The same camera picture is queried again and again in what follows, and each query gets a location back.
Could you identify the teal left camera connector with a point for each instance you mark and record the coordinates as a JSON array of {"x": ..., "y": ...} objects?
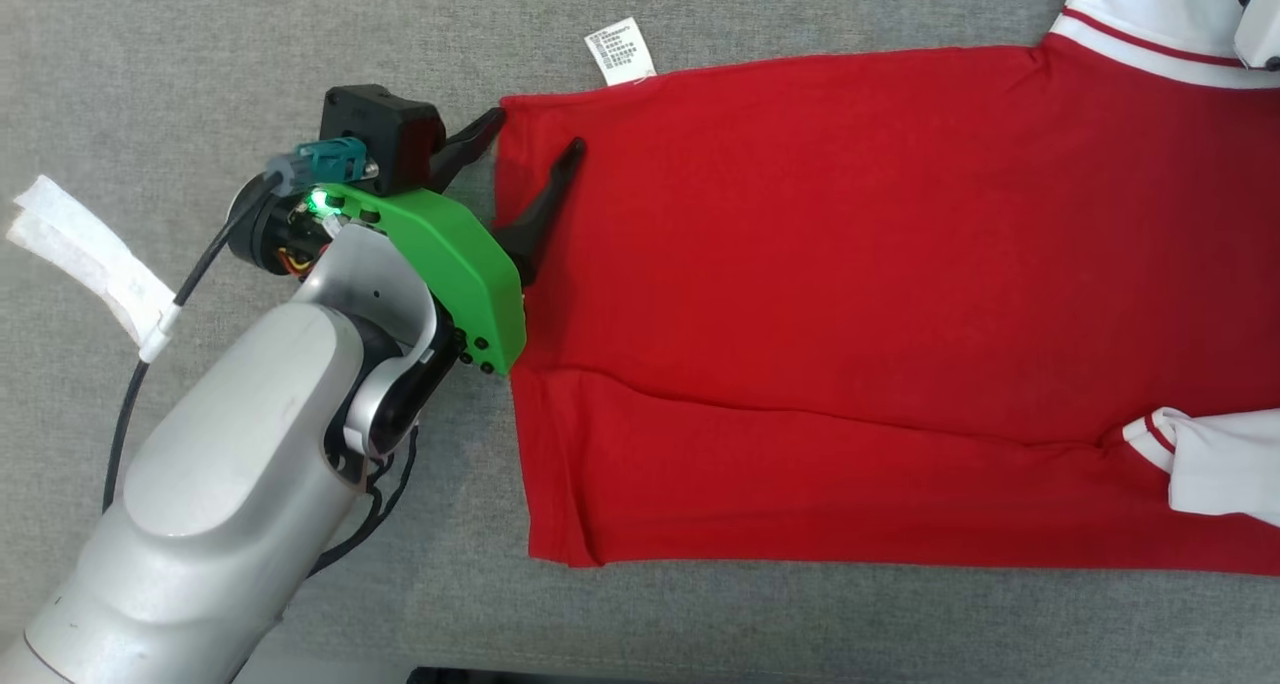
[{"x": 330, "y": 159}]

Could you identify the red shirt with white sleeves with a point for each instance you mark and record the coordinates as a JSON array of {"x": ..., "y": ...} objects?
[{"x": 800, "y": 264}]

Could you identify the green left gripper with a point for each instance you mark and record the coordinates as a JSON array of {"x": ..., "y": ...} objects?
[{"x": 460, "y": 264}]

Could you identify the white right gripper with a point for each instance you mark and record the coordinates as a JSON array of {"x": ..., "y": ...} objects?
[{"x": 1262, "y": 24}]

